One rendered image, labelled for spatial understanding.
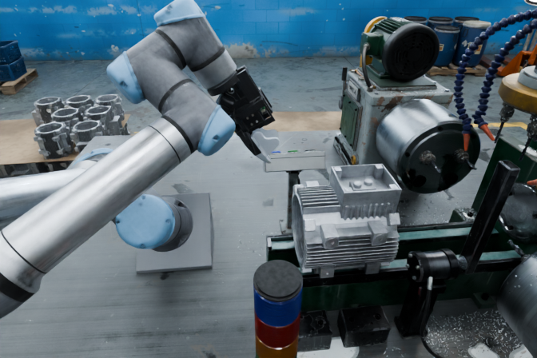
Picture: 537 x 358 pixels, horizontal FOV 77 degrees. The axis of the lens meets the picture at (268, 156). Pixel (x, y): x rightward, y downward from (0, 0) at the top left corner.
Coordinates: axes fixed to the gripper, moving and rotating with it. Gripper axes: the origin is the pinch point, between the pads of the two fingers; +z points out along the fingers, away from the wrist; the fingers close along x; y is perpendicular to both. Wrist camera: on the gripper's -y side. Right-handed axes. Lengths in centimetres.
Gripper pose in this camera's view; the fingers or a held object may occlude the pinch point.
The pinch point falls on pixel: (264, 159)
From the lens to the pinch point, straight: 74.2
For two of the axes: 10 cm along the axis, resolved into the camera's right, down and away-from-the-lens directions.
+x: -0.8, -5.2, 8.5
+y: 8.6, -4.6, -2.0
